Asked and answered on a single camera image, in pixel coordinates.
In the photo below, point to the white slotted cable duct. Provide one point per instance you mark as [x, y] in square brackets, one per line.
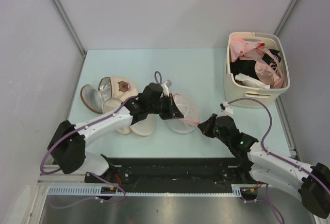
[144, 190]

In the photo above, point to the white bra in basket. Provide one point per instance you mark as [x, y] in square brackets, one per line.
[251, 82]

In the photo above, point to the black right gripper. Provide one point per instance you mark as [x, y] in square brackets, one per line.
[205, 127]

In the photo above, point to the silver brown-rimmed bra cup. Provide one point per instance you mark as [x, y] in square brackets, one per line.
[91, 98]

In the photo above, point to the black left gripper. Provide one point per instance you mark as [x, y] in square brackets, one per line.
[175, 113]

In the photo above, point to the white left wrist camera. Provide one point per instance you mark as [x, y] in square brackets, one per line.
[166, 85]

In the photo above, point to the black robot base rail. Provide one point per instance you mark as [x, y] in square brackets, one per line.
[166, 172]

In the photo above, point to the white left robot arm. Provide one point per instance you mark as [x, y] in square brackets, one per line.
[68, 144]

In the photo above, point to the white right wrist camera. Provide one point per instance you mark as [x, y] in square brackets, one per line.
[226, 110]

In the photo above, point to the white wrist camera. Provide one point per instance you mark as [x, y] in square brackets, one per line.
[226, 110]
[166, 85]

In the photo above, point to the black garment in basket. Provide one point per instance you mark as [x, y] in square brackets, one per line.
[247, 67]

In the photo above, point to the pink bras in basket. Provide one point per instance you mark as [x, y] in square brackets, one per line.
[243, 50]

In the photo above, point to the cream plastic laundry basket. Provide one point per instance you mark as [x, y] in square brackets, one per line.
[244, 96]

